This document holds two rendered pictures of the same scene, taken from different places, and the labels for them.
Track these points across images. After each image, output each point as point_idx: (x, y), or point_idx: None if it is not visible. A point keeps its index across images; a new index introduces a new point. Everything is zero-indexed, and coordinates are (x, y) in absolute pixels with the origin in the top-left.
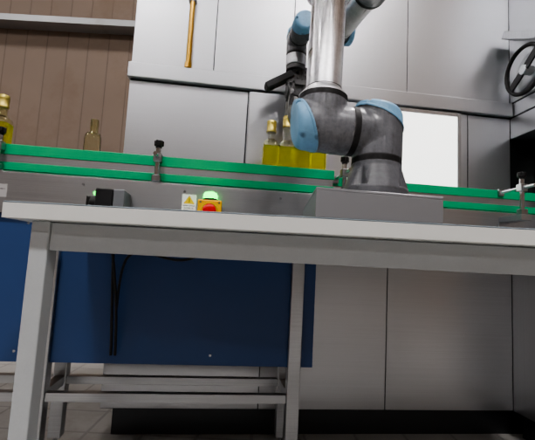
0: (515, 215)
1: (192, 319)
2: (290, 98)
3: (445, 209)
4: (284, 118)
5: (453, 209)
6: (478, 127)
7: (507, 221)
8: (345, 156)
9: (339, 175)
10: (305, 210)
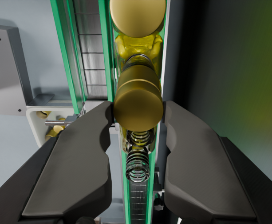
0: (106, 222)
1: None
2: (20, 173)
3: (122, 198)
4: (121, 87)
5: (124, 204)
6: None
7: (115, 218)
8: (57, 136)
9: (76, 116)
10: None
